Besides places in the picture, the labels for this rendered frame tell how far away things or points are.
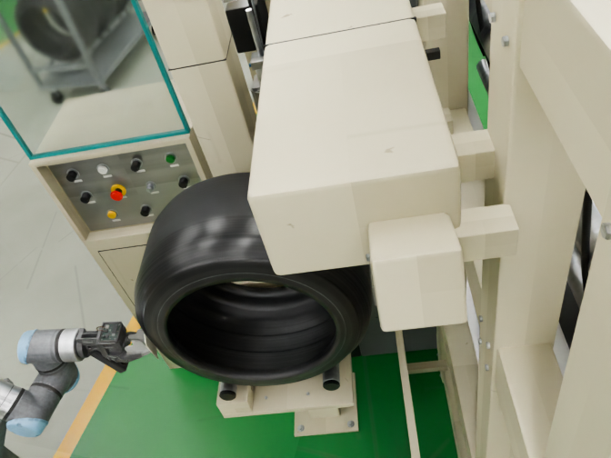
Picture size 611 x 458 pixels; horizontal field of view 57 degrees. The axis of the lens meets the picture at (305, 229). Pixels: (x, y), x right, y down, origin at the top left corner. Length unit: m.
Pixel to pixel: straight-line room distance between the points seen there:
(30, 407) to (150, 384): 1.20
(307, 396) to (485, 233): 1.01
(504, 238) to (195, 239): 0.66
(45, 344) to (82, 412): 1.30
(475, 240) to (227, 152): 0.83
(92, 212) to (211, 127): 0.91
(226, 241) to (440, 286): 0.60
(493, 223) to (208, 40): 0.76
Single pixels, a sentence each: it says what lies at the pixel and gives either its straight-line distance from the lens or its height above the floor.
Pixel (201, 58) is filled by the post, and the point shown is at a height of 1.67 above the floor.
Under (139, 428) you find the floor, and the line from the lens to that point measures 2.75.
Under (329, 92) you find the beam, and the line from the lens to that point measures 0.80.
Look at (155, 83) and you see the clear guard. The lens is 1.74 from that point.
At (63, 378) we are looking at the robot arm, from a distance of 1.75.
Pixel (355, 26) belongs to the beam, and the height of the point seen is 1.78.
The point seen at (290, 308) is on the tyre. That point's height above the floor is 0.93.
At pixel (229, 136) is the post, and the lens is 1.37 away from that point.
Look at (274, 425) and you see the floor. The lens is 2.52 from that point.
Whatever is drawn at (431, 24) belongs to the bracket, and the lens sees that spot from 1.09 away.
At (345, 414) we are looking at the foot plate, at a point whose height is 0.01.
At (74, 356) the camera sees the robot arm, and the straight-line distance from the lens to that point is 1.64.
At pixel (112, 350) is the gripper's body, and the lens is 1.62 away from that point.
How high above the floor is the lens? 2.19
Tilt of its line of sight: 44 degrees down
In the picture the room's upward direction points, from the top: 16 degrees counter-clockwise
